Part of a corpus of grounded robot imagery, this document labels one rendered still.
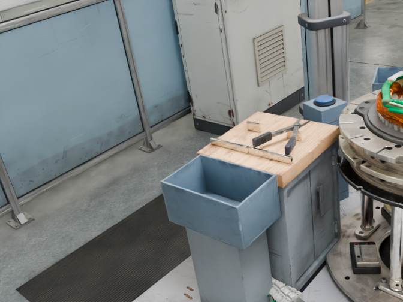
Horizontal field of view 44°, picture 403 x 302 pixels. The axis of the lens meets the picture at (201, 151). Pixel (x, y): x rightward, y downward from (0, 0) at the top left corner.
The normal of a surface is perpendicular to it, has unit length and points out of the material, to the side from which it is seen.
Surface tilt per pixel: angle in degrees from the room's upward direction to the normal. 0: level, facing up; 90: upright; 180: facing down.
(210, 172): 90
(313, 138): 0
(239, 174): 90
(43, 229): 0
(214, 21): 90
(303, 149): 0
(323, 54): 90
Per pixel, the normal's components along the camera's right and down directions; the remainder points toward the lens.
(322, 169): 0.75, 0.20
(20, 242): -0.15, -0.88
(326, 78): 0.16, 0.43
